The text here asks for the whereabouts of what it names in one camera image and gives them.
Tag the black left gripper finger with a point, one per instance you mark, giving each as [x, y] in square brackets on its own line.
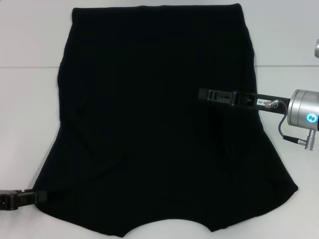
[25, 198]

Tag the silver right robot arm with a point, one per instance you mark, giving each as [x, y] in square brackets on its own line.
[302, 107]

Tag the black t-shirt with FREE print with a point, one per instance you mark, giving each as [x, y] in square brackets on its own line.
[149, 124]

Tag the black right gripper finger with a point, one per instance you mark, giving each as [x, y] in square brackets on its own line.
[224, 95]

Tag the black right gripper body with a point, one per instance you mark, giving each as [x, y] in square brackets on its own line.
[260, 102]

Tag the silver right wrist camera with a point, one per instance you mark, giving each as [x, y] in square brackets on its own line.
[317, 48]

